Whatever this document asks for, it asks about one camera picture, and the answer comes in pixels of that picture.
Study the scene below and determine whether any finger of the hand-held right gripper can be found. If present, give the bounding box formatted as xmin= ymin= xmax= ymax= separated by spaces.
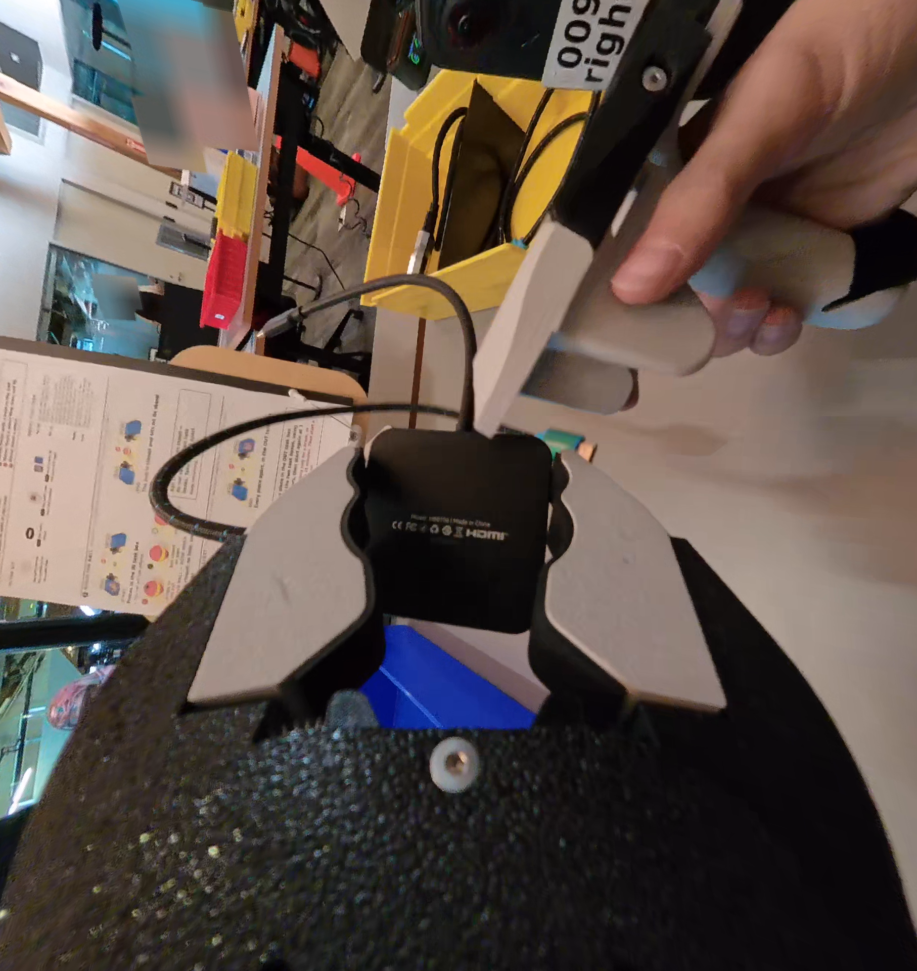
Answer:
xmin=472 ymin=218 xmax=599 ymax=439

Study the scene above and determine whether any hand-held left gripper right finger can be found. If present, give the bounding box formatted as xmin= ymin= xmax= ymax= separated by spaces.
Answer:
xmin=529 ymin=451 xmax=728 ymax=716

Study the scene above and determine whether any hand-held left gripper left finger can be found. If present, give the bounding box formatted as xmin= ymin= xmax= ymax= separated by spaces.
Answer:
xmin=186 ymin=446 xmax=388 ymax=707

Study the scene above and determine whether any black cable with green plug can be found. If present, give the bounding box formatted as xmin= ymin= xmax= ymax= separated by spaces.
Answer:
xmin=495 ymin=90 xmax=594 ymax=253
xmin=148 ymin=404 xmax=599 ymax=541

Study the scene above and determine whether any black square HDMI adapter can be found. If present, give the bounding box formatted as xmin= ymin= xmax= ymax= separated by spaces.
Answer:
xmin=257 ymin=273 xmax=560 ymax=635

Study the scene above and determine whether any blue bin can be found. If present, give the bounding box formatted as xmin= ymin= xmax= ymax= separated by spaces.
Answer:
xmin=358 ymin=626 xmax=540 ymax=731

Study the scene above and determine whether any yellow bin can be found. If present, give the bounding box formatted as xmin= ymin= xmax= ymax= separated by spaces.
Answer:
xmin=360 ymin=67 xmax=605 ymax=320

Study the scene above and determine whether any grey desk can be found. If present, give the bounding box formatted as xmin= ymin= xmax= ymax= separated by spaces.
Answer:
xmin=368 ymin=299 xmax=917 ymax=964

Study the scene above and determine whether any person's right hand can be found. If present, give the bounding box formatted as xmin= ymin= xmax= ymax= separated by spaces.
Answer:
xmin=610 ymin=0 xmax=917 ymax=359

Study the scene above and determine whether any printed instruction sheet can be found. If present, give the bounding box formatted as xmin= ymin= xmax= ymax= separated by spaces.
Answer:
xmin=0 ymin=345 xmax=362 ymax=617

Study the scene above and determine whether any black framed glass panel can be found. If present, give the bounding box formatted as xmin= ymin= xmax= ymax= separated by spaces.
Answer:
xmin=0 ymin=613 xmax=150 ymax=926

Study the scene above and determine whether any red storage bin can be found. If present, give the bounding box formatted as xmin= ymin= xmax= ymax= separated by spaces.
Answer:
xmin=199 ymin=231 xmax=249 ymax=332

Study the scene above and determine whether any stack of yellow storage bins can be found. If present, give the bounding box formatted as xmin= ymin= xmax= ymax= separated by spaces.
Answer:
xmin=216 ymin=148 xmax=261 ymax=238

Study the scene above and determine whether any orange metal frame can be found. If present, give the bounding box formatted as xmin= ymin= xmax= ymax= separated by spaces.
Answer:
xmin=277 ymin=125 xmax=384 ymax=207

